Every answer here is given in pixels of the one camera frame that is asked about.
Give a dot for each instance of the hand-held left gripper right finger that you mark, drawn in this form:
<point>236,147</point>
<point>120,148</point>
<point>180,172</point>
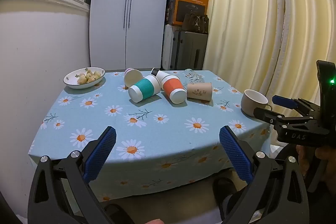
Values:
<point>236,155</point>

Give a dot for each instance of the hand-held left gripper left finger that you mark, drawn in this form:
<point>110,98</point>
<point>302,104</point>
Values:
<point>101,153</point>

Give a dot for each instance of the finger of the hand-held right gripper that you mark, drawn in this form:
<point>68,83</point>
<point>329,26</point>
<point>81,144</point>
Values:
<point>266,115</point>
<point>283,101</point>

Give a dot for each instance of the white ceramic mug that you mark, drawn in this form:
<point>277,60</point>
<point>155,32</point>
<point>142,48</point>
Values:
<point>249,104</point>

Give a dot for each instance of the brown paper cup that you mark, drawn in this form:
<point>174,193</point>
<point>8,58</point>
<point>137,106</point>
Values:
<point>199,91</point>

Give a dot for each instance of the teal sleeve white cup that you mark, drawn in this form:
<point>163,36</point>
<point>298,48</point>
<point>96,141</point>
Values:
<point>145,88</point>

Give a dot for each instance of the white paper cup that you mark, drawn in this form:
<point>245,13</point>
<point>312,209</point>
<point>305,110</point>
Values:
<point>132,78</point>

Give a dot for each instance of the clear glass cup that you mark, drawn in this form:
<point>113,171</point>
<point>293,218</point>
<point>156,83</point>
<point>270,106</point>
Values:
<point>194,77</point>

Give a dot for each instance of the orange sleeve white cup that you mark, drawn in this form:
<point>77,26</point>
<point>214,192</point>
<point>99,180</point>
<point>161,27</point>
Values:
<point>172,87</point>

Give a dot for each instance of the black lid white cup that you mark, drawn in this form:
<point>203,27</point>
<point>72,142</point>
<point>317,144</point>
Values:
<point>156,72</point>

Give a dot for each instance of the person's right hand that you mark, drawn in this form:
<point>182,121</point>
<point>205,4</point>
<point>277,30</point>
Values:
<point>302,161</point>

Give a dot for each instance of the blue daisy print tablecloth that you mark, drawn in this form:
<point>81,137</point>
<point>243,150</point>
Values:
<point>157,134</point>

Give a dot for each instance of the black slipper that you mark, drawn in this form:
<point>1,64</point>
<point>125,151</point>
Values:
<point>118,214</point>

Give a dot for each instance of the white floral bowl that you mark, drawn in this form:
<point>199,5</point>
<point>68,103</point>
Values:
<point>72,83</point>

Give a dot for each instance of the pile of round beige snacks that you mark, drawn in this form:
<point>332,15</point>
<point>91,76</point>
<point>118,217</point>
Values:
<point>88,77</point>

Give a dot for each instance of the cream curtain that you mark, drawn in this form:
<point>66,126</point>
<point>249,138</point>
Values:
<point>249,16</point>

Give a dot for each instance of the grey suitcase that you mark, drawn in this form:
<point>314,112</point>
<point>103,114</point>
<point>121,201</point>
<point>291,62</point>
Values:
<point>193,50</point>

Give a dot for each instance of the brown handbag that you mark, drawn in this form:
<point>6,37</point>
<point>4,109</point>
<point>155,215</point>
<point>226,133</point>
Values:
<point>196,23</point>

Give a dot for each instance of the white suitcase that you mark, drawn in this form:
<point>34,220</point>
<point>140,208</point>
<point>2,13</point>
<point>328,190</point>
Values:
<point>169,45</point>

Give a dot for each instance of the orange and black cardboard box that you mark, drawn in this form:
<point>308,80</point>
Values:
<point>189,1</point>

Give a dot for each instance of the white wardrobe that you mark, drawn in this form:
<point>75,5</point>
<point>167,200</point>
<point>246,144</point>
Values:
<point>126,3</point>

